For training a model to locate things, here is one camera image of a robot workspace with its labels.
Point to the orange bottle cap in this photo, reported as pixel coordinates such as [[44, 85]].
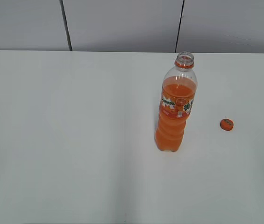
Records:
[[226, 124]]

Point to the orange soda plastic bottle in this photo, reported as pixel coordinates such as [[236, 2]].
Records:
[[177, 96]]

